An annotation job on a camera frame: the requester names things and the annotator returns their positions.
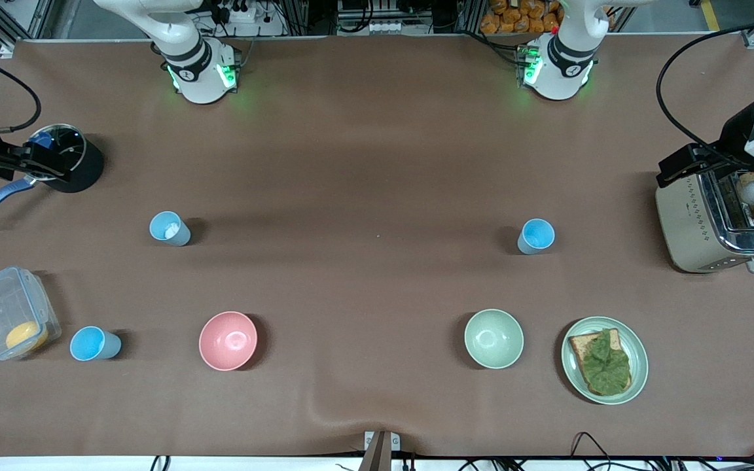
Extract pale green bowl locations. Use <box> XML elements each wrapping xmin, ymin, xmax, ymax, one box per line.
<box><xmin>463</xmin><ymin>308</ymin><xmax>525</xmax><ymax>370</ymax></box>

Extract blue cup with white filling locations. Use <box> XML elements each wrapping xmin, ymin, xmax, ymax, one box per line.
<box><xmin>149</xmin><ymin>211</ymin><xmax>192</xmax><ymax>247</ymax></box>

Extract green lettuce leaf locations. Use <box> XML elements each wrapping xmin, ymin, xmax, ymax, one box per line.
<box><xmin>580</xmin><ymin>329</ymin><xmax>632</xmax><ymax>396</ymax></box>

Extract pale green plate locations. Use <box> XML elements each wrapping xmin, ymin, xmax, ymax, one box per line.
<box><xmin>561</xmin><ymin>317</ymin><xmax>649</xmax><ymax>406</ymax></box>

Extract yellow round food piece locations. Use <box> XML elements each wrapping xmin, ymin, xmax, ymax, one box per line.
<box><xmin>5</xmin><ymin>321</ymin><xmax>49</xmax><ymax>354</ymax></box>

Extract pink bowl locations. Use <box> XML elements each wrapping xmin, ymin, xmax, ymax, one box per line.
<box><xmin>198</xmin><ymin>311</ymin><xmax>259</xmax><ymax>372</ymax></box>

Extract brown table mat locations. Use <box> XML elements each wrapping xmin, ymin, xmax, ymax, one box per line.
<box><xmin>0</xmin><ymin>33</ymin><xmax>754</xmax><ymax>459</ymax></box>

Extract pile of orange rolls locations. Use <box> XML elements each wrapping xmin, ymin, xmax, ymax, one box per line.
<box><xmin>480</xmin><ymin>0</ymin><xmax>564</xmax><ymax>35</ymax></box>

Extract black looped cable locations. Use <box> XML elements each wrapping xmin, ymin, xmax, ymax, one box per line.
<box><xmin>570</xmin><ymin>432</ymin><xmax>613</xmax><ymax>471</ymax></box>

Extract brown bread slice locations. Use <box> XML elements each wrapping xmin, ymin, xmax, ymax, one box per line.
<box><xmin>568</xmin><ymin>328</ymin><xmax>633</xmax><ymax>396</ymax></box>

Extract silver beige toaster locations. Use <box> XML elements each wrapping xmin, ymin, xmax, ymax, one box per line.
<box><xmin>655</xmin><ymin>167</ymin><xmax>754</xmax><ymax>274</ymax></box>

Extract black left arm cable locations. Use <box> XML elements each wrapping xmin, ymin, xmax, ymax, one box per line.
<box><xmin>655</xmin><ymin>16</ymin><xmax>754</xmax><ymax>167</ymax></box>

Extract black pot with blue handle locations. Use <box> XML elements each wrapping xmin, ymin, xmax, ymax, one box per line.
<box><xmin>0</xmin><ymin>123</ymin><xmax>105</xmax><ymax>225</ymax></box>

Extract white power strip with plugs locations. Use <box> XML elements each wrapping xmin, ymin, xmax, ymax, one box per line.
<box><xmin>217</xmin><ymin>3</ymin><xmax>260</xmax><ymax>24</ymax></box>

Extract metal bracket on table edge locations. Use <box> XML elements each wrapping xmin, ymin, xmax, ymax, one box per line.
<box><xmin>364</xmin><ymin>430</ymin><xmax>401</xmax><ymax>471</ymax></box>

